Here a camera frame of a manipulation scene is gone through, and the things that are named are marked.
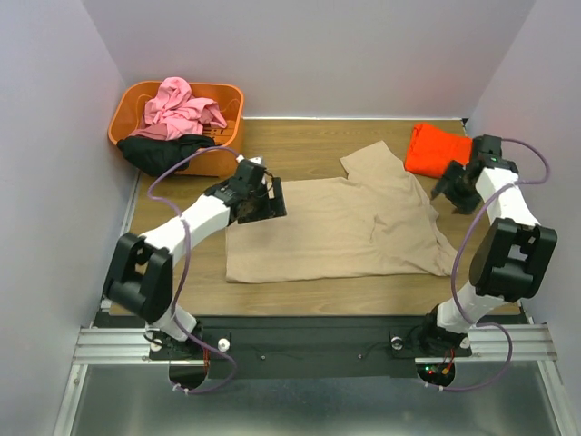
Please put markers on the beige t shirt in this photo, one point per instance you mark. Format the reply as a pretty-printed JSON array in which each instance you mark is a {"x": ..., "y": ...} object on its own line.
[{"x": 375, "y": 220}]

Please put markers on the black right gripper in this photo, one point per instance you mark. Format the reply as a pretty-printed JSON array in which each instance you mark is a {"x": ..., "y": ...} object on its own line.
[{"x": 454, "y": 189}]

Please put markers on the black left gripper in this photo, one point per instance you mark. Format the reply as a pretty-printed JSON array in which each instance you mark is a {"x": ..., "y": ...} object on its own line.
[{"x": 273, "y": 208}]

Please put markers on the orange plastic basket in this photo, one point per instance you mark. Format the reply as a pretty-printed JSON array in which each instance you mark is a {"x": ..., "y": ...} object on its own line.
[{"x": 229, "y": 98}]

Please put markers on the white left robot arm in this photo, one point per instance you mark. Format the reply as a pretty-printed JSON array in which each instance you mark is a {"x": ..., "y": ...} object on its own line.
[{"x": 148, "y": 271}]

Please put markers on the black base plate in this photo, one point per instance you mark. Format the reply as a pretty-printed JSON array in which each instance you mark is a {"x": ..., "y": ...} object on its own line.
[{"x": 313, "y": 347}]

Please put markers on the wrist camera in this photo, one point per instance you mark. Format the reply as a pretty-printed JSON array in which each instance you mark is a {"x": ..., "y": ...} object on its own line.
[
  {"x": 250, "y": 176},
  {"x": 486, "y": 147}
]

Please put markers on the white round knob left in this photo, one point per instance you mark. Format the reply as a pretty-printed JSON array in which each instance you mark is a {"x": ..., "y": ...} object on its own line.
[{"x": 223, "y": 344}]

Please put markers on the black t shirt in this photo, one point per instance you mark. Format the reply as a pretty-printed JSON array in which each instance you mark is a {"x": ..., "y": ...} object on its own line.
[{"x": 155, "y": 157}]

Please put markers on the folded orange t shirt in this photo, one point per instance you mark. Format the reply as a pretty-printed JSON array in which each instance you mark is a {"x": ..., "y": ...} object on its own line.
[{"x": 431, "y": 150}]

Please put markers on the silver round knob right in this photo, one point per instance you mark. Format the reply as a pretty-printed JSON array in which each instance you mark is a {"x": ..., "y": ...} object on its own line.
[{"x": 397, "y": 343}]

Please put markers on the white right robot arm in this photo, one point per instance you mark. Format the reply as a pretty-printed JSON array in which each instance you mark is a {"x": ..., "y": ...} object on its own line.
[{"x": 510, "y": 262}]

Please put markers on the pink t shirt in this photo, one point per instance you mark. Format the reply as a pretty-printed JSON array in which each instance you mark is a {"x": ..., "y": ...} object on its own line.
[{"x": 174, "y": 112}]

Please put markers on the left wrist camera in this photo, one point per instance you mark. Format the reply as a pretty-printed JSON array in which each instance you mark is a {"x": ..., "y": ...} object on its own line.
[{"x": 250, "y": 176}]

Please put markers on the aluminium rail frame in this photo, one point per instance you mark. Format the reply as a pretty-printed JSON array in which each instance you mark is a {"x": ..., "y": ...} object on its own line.
[{"x": 116, "y": 388}]

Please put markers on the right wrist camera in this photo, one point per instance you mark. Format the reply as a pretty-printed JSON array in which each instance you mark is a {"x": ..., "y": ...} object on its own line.
[{"x": 486, "y": 147}]

